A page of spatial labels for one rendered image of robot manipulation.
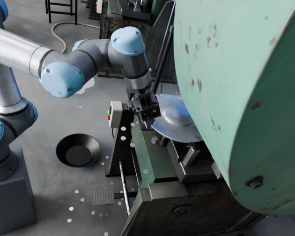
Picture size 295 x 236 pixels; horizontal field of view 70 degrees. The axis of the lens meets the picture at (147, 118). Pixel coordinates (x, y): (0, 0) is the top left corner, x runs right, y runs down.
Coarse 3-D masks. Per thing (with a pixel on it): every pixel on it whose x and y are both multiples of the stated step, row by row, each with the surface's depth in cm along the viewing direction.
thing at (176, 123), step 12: (168, 96) 95; (180, 96) 97; (168, 108) 87; (180, 108) 89; (168, 120) 82; (180, 120) 83; (192, 120) 86; (168, 132) 77; (180, 132) 79; (192, 132) 81
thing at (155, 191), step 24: (144, 192) 75; (168, 192) 75; (192, 192) 80; (216, 192) 83; (144, 216) 83; (168, 216) 90; (192, 216) 98; (216, 216) 106; (240, 216) 116; (264, 216) 126
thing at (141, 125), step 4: (136, 116) 81; (140, 120) 79; (140, 124) 77; (144, 124) 78; (140, 128) 76; (144, 128) 76; (148, 128) 77; (152, 128) 77; (156, 132) 94; (160, 136) 89; (164, 136) 86; (160, 140) 89; (164, 140) 87; (160, 144) 90; (164, 144) 89
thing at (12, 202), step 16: (16, 176) 86; (0, 192) 85; (16, 192) 90; (32, 192) 122; (0, 208) 93; (16, 208) 98; (32, 208) 105; (0, 224) 101; (16, 224) 107; (32, 224) 114
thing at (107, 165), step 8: (128, 104) 107; (128, 112) 108; (128, 120) 112; (120, 128) 115; (128, 128) 116; (120, 136) 120; (128, 136) 121; (120, 144) 124; (128, 144) 126; (112, 152) 132; (120, 152) 130; (128, 152) 132; (112, 160) 134; (120, 160) 136; (128, 160) 138; (112, 168) 140; (128, 168) 144; (112, 176) 147
